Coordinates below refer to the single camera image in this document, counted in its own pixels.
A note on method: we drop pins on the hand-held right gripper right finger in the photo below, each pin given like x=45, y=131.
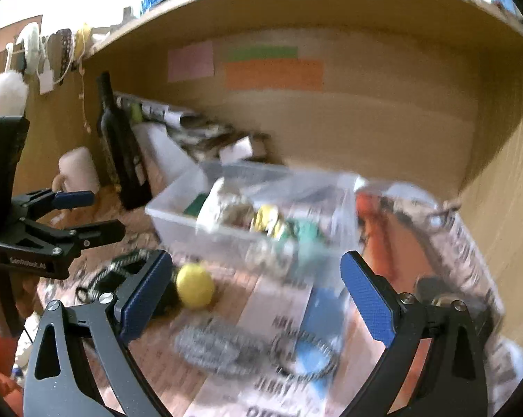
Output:
x=367, y=299

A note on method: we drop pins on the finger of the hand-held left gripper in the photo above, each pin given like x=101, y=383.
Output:
x=72, y=200
x=100, y=230

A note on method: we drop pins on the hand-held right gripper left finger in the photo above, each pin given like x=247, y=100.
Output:
x=146, y=295

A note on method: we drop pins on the yellow soft ball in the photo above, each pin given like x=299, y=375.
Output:
x=196, y=286

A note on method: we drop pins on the clear plastic storage box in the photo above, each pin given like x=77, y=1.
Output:
x=179, y=208

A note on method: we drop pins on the teal soft toy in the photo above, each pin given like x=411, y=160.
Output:
x=304, y=232

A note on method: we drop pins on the white mug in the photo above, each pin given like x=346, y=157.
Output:
x=79, y=169

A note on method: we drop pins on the blue paper card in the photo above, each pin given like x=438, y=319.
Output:
x=326, y=312

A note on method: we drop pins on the dark wine bottle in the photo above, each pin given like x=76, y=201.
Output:
x=122, y=160

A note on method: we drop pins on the white fluffy pompom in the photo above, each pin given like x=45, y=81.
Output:
x=6, y=95

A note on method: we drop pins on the orange packet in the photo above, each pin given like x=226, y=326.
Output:
x=374, y=226

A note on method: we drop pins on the grey knitted scrubber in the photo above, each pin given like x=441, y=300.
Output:
x=218, y=345

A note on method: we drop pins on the white hanging tag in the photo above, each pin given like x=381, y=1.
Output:
x=46, y=80

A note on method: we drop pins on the green sponge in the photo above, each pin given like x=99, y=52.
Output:
x=196, y=206

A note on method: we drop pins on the white plastic package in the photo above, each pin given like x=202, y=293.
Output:
x=163, y=147

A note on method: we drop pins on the rolled newspapers pile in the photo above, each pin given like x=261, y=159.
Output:
x=192, y=126

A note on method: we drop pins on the small white box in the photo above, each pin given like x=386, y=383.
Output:
x=237, y=150

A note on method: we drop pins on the orange cloth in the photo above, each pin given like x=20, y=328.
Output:
x=0, y=382

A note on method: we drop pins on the pink sticky note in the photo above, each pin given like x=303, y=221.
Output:
x=191, y=61

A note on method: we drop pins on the orange sticky note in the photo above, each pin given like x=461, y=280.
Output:
x=274, y=76

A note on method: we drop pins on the green sticky note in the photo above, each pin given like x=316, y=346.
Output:
x=261, y=53

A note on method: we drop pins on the wooden shelf board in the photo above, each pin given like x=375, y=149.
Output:
x=331, y=4

